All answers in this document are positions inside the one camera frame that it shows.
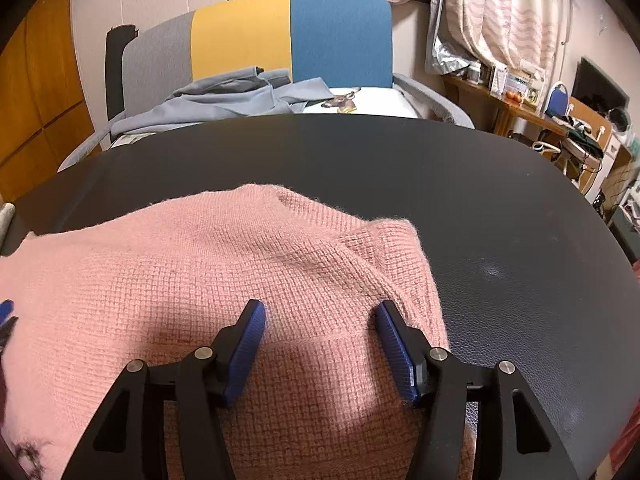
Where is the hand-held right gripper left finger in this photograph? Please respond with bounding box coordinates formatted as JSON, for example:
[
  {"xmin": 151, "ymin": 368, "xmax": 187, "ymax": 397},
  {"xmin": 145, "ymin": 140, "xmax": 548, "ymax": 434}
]
[{"xmin": 60, "ymin": 299, "xmax": 267, "ymax": 480}]

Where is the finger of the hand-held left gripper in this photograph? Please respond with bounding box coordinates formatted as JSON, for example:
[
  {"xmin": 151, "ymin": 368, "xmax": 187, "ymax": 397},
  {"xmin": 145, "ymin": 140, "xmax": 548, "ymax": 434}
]
[{"xmin": 0, "ymin": 300, "xmax": 20, "ymax": 356}]

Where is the white printed cloth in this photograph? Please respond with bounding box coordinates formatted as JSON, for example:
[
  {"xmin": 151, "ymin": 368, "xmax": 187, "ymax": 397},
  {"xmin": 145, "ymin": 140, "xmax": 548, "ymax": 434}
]
[{"xmin": 305, "ymin": 86, "xmax": 418, "ymax": 120}]

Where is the cluttered wooden desk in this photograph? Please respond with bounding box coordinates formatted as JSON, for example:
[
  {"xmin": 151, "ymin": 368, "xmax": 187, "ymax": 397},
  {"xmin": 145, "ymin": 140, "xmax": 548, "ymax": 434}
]
[{"xmin": 442, "ymin": 72, "xmax": 571, "ymax": 138}]

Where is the black television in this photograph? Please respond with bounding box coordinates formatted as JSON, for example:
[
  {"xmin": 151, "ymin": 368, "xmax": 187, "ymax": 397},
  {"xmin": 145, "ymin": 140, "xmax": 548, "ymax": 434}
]
[{"xmin": 570, "ymin": 57, "xmax": 630, "ymax": 113}]

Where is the wooden side desk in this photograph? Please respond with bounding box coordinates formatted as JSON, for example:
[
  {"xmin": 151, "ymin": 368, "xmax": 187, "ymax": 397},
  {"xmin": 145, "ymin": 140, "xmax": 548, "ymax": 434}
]
[{"xmin": 565, "ymin": 97, "xmax": 616, "ymax": 166}]

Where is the blue folding chair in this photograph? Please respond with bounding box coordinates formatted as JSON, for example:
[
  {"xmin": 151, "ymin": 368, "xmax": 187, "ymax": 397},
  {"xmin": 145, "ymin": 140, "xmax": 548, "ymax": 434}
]
[{"xmin": 544, "ymin": 82, "xmax": 571, "ymax": 116}]

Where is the grey-blue garment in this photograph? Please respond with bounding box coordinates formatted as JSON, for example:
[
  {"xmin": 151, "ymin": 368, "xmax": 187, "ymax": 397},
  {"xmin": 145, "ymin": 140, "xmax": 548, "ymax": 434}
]
[{"xmin": 110, "ymin": 66, "xmax": 333, "ymax": 136}]

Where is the pink knit sweater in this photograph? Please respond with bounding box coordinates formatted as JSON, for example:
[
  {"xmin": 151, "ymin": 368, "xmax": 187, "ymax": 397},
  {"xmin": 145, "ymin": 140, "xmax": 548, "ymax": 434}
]
[{"xmin": 0, "ymin": 183, "xmax": 476, "ymax": 480}]

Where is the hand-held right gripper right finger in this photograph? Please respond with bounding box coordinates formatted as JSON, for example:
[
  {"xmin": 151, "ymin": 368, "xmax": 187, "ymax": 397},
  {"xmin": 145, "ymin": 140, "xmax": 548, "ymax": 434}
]
[{"xmin": 375, "ymin": 300, "xmax": 581, "ymax": 480}]

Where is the grey yellow blue armchair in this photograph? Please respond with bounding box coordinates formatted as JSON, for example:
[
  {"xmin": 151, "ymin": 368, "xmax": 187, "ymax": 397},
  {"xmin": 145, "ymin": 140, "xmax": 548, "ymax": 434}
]
[{"xmin": 57, "ymin": 0, "xmax": 476, "ymax": 173}]

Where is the wooden wardrobe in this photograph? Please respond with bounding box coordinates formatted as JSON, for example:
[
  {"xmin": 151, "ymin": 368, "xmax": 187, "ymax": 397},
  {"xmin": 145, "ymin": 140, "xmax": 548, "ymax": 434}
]
[{"xmin": 0, "ymin": 0, "xmax": 93, "ymax": 201}]

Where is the pink striped curtain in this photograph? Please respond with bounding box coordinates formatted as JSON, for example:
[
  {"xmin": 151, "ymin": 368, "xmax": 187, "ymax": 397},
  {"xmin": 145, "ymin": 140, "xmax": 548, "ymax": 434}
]
[{"xmin": 435, "ymin": 0, "xmax": 571, "ymax": 83}]

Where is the silver foil bag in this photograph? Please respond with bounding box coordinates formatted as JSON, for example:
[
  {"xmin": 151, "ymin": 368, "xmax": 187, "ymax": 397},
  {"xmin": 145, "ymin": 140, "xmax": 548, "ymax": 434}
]
[{"xmin": 425, "ymin": 0, "xmax": 483, "ymax": 76}]

